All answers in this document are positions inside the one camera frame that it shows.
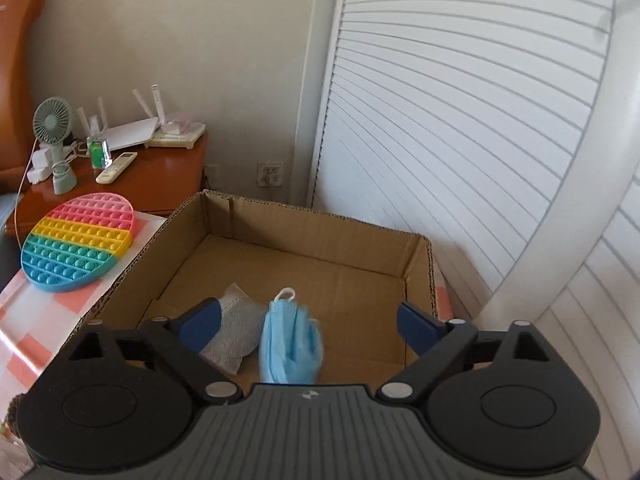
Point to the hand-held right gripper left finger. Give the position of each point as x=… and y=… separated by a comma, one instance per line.
x=202, y=322

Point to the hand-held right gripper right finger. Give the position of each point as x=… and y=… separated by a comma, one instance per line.
x=417, y=327

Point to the grey knitted cloth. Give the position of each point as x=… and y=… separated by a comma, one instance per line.
x=240, y=325

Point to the blue face mask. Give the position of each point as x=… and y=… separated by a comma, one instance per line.
x=290, y=345

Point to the cardboard box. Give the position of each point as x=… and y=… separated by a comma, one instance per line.
x=300, y=270

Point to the wooden nightstand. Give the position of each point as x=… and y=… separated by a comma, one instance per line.
x=165, y=180

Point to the rainbow pop bubble toy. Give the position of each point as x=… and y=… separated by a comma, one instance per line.
x=75, y=240

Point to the pink checkered tablecloth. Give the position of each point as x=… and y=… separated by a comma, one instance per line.
x=30, y=320

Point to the white remote control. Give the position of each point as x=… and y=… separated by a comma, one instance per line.
x=116, y=167

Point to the white louvered closet door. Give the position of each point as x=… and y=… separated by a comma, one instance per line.
x=425, y=110
x=600, y=335

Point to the green white small packet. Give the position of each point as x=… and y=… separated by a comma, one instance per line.
x=97, y=150

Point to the white router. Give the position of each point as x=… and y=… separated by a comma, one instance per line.
x=127, y=135

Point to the white charger adapter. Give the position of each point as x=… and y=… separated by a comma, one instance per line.
x=42, y=160

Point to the green desk fan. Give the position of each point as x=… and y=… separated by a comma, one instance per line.
x=52, y=120

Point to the wooden headboard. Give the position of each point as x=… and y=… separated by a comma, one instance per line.
x=15, y=85

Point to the wall outlet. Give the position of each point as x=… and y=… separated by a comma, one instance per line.
x=270, y=173

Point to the white closet frame post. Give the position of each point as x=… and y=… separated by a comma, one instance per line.
x=575, y=230

